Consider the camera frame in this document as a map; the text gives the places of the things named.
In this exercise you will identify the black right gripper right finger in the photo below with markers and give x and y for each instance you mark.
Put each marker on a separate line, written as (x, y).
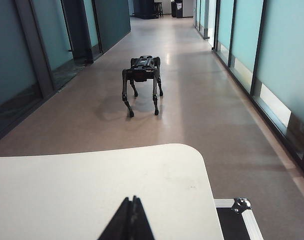
(140, 225)

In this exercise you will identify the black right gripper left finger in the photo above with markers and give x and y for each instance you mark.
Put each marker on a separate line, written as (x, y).
(119, 225)

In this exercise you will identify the black quadruped robot dog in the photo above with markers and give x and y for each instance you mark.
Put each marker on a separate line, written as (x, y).
(144, 66)

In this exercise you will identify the black aluminium-edged flight case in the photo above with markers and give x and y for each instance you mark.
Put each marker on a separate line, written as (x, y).
(229, 225)

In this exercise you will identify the dark blue counter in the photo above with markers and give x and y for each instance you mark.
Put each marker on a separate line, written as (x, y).
(144, 8)

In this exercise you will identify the dark bar stool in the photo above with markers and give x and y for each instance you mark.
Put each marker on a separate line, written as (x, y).
(158, 7)

